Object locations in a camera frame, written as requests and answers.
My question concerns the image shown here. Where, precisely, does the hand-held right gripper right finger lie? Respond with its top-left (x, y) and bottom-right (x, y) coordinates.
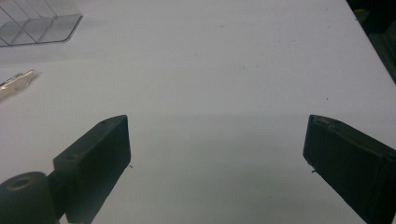
top-left (303, 114), bottom-right (396, 224)

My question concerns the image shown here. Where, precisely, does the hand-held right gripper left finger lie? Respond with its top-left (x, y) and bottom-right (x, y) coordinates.
top-left (47, 114), bottom-right (132, 224)

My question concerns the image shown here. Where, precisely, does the clear acrylic organizer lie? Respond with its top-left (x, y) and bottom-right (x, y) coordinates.
top-left (0, 0), bottom-right (84, 48)

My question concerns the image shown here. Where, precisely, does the white table cover sheet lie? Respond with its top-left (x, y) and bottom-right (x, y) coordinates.
top-left (0, 0), bottom-right (396, 224)

